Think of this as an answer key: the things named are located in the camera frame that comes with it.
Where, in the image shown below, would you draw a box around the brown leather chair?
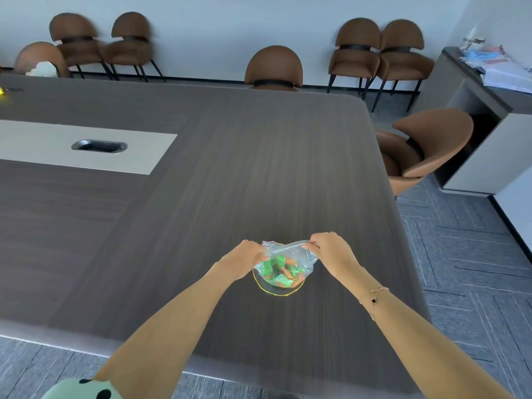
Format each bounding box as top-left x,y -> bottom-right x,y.
49,12 -> 115,80
370,19 -> 435,113
244,45 -> 303,92
102,12 -> 167,83
375,108 -> 474,200
14,41 -> 72,78
327,17 -> 382,100

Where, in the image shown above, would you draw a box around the person's left forearm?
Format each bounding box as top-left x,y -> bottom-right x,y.
92,262 -> 233,399

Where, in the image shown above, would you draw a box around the green and orange candies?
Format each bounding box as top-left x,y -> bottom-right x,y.
261,255 -> 306,287

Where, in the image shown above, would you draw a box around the white crumpled cloth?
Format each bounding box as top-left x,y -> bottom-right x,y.
24,60 -> 58,78

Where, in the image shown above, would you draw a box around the gold chain bracelet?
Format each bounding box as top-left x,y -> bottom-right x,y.
358,286 -> 390,321

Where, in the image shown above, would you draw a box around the pale green sleeve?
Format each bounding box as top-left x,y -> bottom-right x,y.
40,378 -> 113,399

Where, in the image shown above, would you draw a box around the clear plastic zip bag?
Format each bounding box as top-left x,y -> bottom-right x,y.
252,240 -> 318,292

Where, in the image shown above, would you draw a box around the person's right forearm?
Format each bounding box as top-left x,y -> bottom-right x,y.
330,264 -> 514,399

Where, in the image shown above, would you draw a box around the grey side cabinet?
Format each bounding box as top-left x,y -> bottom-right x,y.
411,46 -> 532,198

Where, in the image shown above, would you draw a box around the person's right hand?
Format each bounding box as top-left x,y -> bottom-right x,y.
300,232 -> 361,279

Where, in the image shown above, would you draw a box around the yellow glass bowl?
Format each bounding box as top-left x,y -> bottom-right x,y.
252,270 -> 305,296

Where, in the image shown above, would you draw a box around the person's left hand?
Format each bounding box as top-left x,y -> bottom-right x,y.
217,239 -> 270,282

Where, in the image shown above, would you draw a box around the pile of papers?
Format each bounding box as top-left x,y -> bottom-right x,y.
458,37 -> 532,95

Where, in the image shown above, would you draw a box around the metal cable grommet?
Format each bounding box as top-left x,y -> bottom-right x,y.
71,139 -> 128,153

